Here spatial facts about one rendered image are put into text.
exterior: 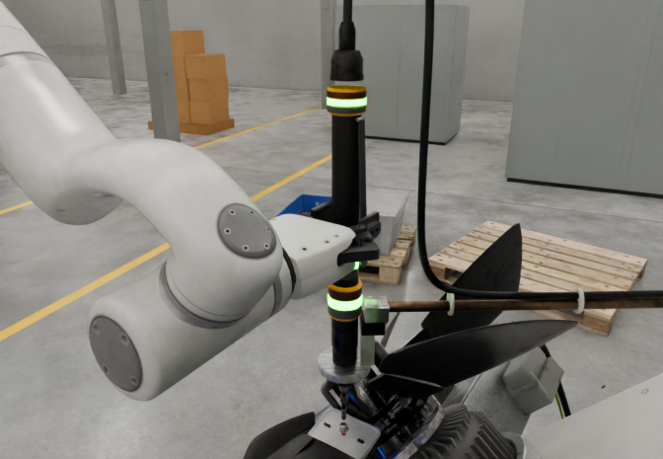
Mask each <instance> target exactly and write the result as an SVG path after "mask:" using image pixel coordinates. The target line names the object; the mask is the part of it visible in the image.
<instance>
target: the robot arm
mask: <svg viewBox="0 0 663 459"><path fill-rule="evenodd" d="M0 162H1V164H2V165H3V166H4V167H5V169H6V170H7V171H8V172H9V174H10V175H11V176H12V177H13V179H14V180H15V181H16V183H17V184H18V185H19V186H20V188H21V189H22V190H23V191H24V193H25V194H26V195H27V196H28V197H29V199H30V200H31V201H32V202H33V203H34V204H35V205H36V206H37V207H38V208H39V209H40V210H41V211H42V212H44V213H45V214H46V215H47V216H49V217H51V218H52V219H54V220H56V221H58V222H61V223H64V224H67V225H75V226H78V225H87V224H91V223H94V222H96V221H98V220H100V219H102V218H104V217H105V216H107V215H108V214H110V213H111V212H112V211H113V210H115V209H116V208H117V207H118V206H119V205H120V204H121V203H122V202H123V201H126V202H128V203H129V204H131V205H132V206H133V207H135V208H136V209H137V210H138V211H139V212H140V213H141V214H142V215H143V216H144V217H145V218H146V219H147V220H148V221H149V222H150V223H151V224H152V225H153V226H154V227H155V228H156V229H157V230H158V231H159V232H160V233H161V234H162V236H163V237H164V238H165V239H166V241H167V242H168V244H169V245H170V247H171V250H172V251H171V253H170V255H169V256H168V257H167V258H166V260H165V261H164V262H163V263H162V264H161V265H159V266H158V267H157V268H156V269H155V270H153V271H152V272H150V273H149V274H147V275H146V276H144V277H142V278H140V279H138V280H136V281H134V282H132V283H130V284H127V285H125V286H123V287H122V288H120V289H118V290H116V291H113V292H111V293H109V294H107V295H105V296H103V297H101V298H99V299H97V300H96V301H95V302H94V303H93V304H92V306H91V308H90V310H89V312H88V317H87V334H88V340H89V344H90V347H91V350H92V353H93V355H94V358H95V360H96V362H97V363H98V365H99V366H100V368H101V370H102V371H103V373H104V374H105V375H106V377H107V378H108V379H109V381H110V383H111V384H112V385H113V386H114V387H115V388H116V389H117V390H118V391H120V392H121V393H122V394H124V395H125V396H127V397H129V398H131V399H133V400H137V401H150V400H152V399H154V398H156V397H158V396H159V395H160V394H162V393H163V392H165V391H166V390H168V389H169V388H171V387H172V386H173V385H175V384H176V383H178V382H179V381H181V380H182V379H183V378H185V377H186V376H188V375H189V374H190V373H191V372H193V371H194V370H195V369H197V368H198V367H200V366H201V365H203V364H204V363H205V362H207V361H208V360H210V359H211V358H213V357H214V356H216V355H217V354H218V353H220V352H221V351H223V350H224V349H226V348H227V347H228V346H230V345H231V344H233V343H235V342H236V341H238V340H239V339H240V338H242V337H243V336H245V335H246V334H248V333H249V332H250V331H252V330H253V329H255V328H256V327H258V326H259V325H261V324H262V323H263V322H265V321H266V320H268V319H269V318H271V317H272V316H274V315H275V314H276V313H278V312H279V311H281V310H282V309H283V308H284V307H285V306H286V305H287V303H288V301H289V299H293V300H297V299H300V298H303V297H306V296H308V295H311V294H313V293H316V292H318V291H320V290H322V289H324V288H326V287H328V286H330V285H331V284H333V283H335V282H337V281H338V280H340V279H342V278H343V277H345V276H346V275H348V274H349V273H350V272H352V271H353V270H354V269H355V263H356V262H366V261H375V260H379V258H380V248H379V247H378V245H377V244H376V243H375V242H374V241H373V240H374V239H375V238H377V237H378V235H379V234H380V232H381V222H379V216H380V214H379V212H378V211H374V212H372V213H370V214H368V215H367V216H365V217H363V218H362V219H360V220H358V225H355V226H351V227H348V228H347V227H344V226H341V225H337V224H333V223H332V202H331V201H326V202H324V203H322V204H320V205H318V206H316V207H314V208H312V209H311V212H310V211H307V210H303V211H300V212H299V214H298V215H296V214H283V215H280V216H277V217H275V218H272V219H267V218H266V216H265V215H264V214H263V213H262V212H261V210H260V209H259V208H258V207H257V205H256V204H255V203H254V202H253V201H252V200H251V198H250V197H249V196H248V195H247V194H246V193H245V192H244V191H243V190H242V189H241V188H240V186H239V185H238V184H237V183H236V182H235V181H234V180H233V179H232V178H231V177H230V176H229V175H228V174H227V173H226V172H225V171H224V170H223V169H222V168H221V167H219V166H218V165H217V164H216V163H215V162H214V161H213V160H212V159H210V158H209V157H208V156H206V155H205V154H203V153H202V152H200V151H199V150H197V149H195V148H193V147H191V146H188V145H185V144H183V143H179V142H177V141H172V140H167V139H153V138H146V139H132V140H119V139H116V138H115V137H114V136H113V135H112V134H111V132H110V131H109V130H108V129H107V128H106V126H105V125H104V124H103V123H102V122H101V120H100V119H99V118H98V117H97V116H96V114H95V113H94V112H93V111H92V110H91V108H90V107H89V106H88V105H87V103H86V102H85V101H84V100H83V99H82V97H81V96H80V95H79V94H78V92H77V91H76V90H75V89H74V87H73V86H72V85H71V84H70V83H69V81H68V80H67V79H66V78H65V76H64V75H63V74H62V73H61V72H60V70H59V69H58V68H57V67H56V66H55V64H54V63H53V62H52V61H51V60H50V58H49V57H48V56H47V55H46V54H45V52H44V51H43V50H42V49H41V48H40V46H39V45H38V44H37V43H36V42H35V40H34V39H33V38H32V37H31V36H30V34H29V33H28V32H27V31H26V30H25V28H24V27H23V26H22V25H21V24H20V23H19V21H18V20H17V19H16V18H15V17H14V16H13V15H12V13H11V12H10V11H9V10H8V9H7V8H6V7H5V5H4V4H3V3H2V2H1V1H0ZM355 236H356V244H353V245H351V243H352V239H353V238H354V237H355Z"/></svg>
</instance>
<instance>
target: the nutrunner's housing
mask: <svg viewBox="0 0 663 459"><path fill-rule="evenodd" d="M355 40H356V30H355V26H354V23H353V22H341V23H340V27H339V30H338V50H335V51H334V53H333V55H332V57H331V76H330V80H332V81H344V82H350V81H362V80H364V75H363V57H362V55H361V52H360V50H357V49H355ZM331 346H332V362H333V363H334V364H335V365H337V366H340V367H349V366H352V365H353V364H355V362H356V348H357V346H358V318H357V319H356V320H353V321H350V322H341V321H337V320H335V319H333V318H331ZM335 384H336V385H337V386H339V387H349V386H351V385H352V384H353V383H350V384H339V383H335Z"/></svg>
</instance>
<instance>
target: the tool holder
mask: <svg viewBox="0 0 663 459"><path fill-rule="evenodd" d="M366 299H379V300H380V302H381V303H379V305H366V304H365V309H364V301H366ZM387 301H388V300H387V297H386V296H381V297H364V299H363V310H362V313H361V316H360V317H359V347H357V348H356V362H355V364H353V365H352V366H349V367H340V366H337V365H335V364H334V363H333V362H332V347H329V348H327V349H325V350H324V351H323V352H322V353H321V354H320V356H319V359H318V368H319V372H320V373H321V375H322V376H323V377H325V378H326V379H328V380H330V381H331V382H334V383H339V384H350V383H355V382H358V381H360V380H362V379H364V378H365V377H366V376H367V375H368V374H369V372H370V369H371V366H373V365H374V352H375V336H384V335H385V323H389V312H390V308H389V304H388V302H387ZM364 310H365V312H364Z"/></svg>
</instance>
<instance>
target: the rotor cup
mask: <svg viewBox="0 0 663 459"><path fill-rule="evenodd" d="M387 354H389V353H388V352H387V351H386V350H385V348H384V347H383V346H382V345H381V344H380V343H379V342H378V341H375V352H374V364H375V366H376V367H377V368H378V369H379V367H380V364H381V362H382V360H383V359H384V357H385V356H386V355H387ZM376 376H378V375H377V374H376V373H375V372H374V370H373V369H372V368H371V369H370V372H369V374H368V375H367V376H366V377H365V378H364V379H362V380H360V381H358V382H355V383H353V384H352V385H351V386H349V389H348V391H347V392H346V394H347V395H348V402H347V403H346V413H347V414H348V415H350V416H352V417H355V418H357V419H359V420H361V421H365V422H367V423H369V424H371V425H373V426H376V427H377V428H379V429H380V431H381V435H382V436H383V438H382V439H381V441H380V442H379V443H378V445H377V446H376V447H375V449H374V450H373V451H372V453H371V454H370V455H369V456H368V458H367V459H385V458H387V457H388V456H390V455H391V454H392V453H394V452H395V451H396V450H398V449H399V448H400V447H401V446H402V445H404V444H405V443H406V442H407V441H408V440H409V439H410V438H411V437H412V436H413V435H414V434H415V433H416V432H417V431H418V430H419V429H420V428H421V427H422V426H423V425H424V424H425V423H426V421H427V420H428V419H429V418H430V416H431V415H432V413H433V412H434V410H435V408H436V406H437V399H436V397H435V396H434V395H432V396H429V397H427V398H424V399H422V400H419V399H415V398H411V397H409V398H408V399H400V398H399V397H398V394H393V393H389V392H384V391H380V390H375V389H371V388H366V387H365V386H366V384H368V381H369V380H371V379H373V378H375V377H376ZM331 389H333V390H334V392H335V393H336V394H337V395H338V397H339V398H340V395H341V392H340V391H339V386H337V385H336V384H335V383H334V382H331V381H330V380H328V379H327V380H326V381H325V382H324V383H323V384H322V385H321V388H320V391H321V393H322V395H323V396H324V397H325V398H326V400H327V401H328V402H329V403H330V405H331V406H332V408H333V409H337V410H339V411H341V405H340V404H339V403H338V401H337V400H336V399H335V398H334V396H333V395H332V394H331V392H330V390H331Z"/></svg>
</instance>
